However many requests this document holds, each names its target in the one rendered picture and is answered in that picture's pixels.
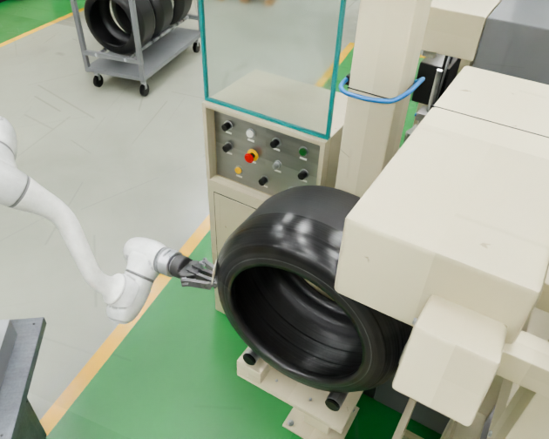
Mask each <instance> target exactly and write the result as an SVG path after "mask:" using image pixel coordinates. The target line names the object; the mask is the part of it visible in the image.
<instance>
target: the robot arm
mask: <svg viewBox="0 0 549 439"><path fill-rule="evenodd" d="M16 157H17V135H16V132H15V130H14V128H13V126H12V125H11V123H10V122H9V121H8V120H7V119H6V118H3V117H1V116H0V204H1V205H4V206H7V207H10V208H13V209H17V210H21V211H25V212H27V213H33V214H36V215H39V216H42V217H45V218H46V219H48V220H49V221H51V222H52V223H53V224H54V225H55V226H56V227H57V229H58V231H59V232H60V233H61V235H62V237H63V239H64V242H65V244H66V245H67V247H68V248H69V250H70V252H71V255H72V257H73V259H74V260H75V262H76V264H77V266H78V269H79V271H80V273H81V274H82V275H83V277H84V279H85V280H86V282H87V283H88V284H89V285H90V286H91V287H92V288H93V289H95V290H96V291H97V292H99V293H100V294H102V295H103V298H104V301H105V302H106V303H107V307H106V313H107V316H108V317H109V319H110V320H111V321H114V322H117V323H120V324H127V323H129V322H131V321H133V320H134V319H135V318H136V317H137V315H138V314H139V312H140V311H141V309H142V307H143V306H144V305H145V303H146V300H147V298H148V296H149V293H150V292H151V288H152V285H153V283H154V281H155V279H156V278H157V276H158V275H159V274H164V275H165V276H168V277H176V278H179V279H181V280H180V282H181V286H183V287H197V288H202V289H207V290H210V289H211V287H213V288H216V287H217V281H216V273H215V276H214V279H213V285H212V275H213V269H214V264H212V263H211V262H209V261H208V260H207V258H206V257H205V258H203V260H201V261H197V260H192V259H190V258H189V257H186V256H184V255H183V254H182V253H181V252H179V251H176V250H173V249H172V248H170V247H166V246H165V245H164V244H162V243H160V242H158V241H156V240H151V239H148V238H142V237H134V238H131V239H129V240H128V241H127V242H126V243H125V245H124V248H123V254H124V256H125V259H126V261H127V266H126V270H125V272H124V273H123V274H114V275H113V276H108V275H106V274H104V273H103V272H102V271H101V270H100V268H99V267H98V264H97V261H96V260H95V258H94V256H93V253H92V250H91V248H90V246H89V244H88V241H87V239H86V237H85V234H84V232H83V229H82V227H81V225H80V224H79V222H78V219H77V217H76V216H75V214H74V213H73V212H72V210H71V209H70V208H69V207H68V206H67V205H66V204H65V203H64V202H63V201H62V200H61V199H59V198H58V197H56V196H55V195H54V194H52V193H51V192H49V191H48V190H46V189H45V188H44V187H42V186H41V185H39V184H38V183H37V182H36V181H35V180H34V179H32V178H31V177H30V176H28V175H26V174H25V173H23V172H21V171H20V170H18V169H17V163H16V161H15V160H16ZM204 267H206V268H207V269H206V268H204Z"/></svg>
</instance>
